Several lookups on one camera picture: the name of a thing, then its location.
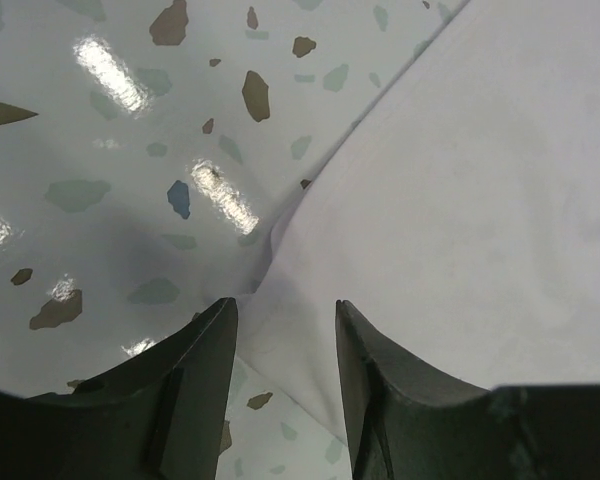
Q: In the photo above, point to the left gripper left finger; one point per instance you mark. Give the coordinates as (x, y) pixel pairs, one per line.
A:
(158, 415)

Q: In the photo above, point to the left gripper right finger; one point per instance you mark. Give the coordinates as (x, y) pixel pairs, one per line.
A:
(406, 419)

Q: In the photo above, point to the white t shirt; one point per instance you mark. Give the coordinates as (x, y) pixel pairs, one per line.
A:
(461, 217)

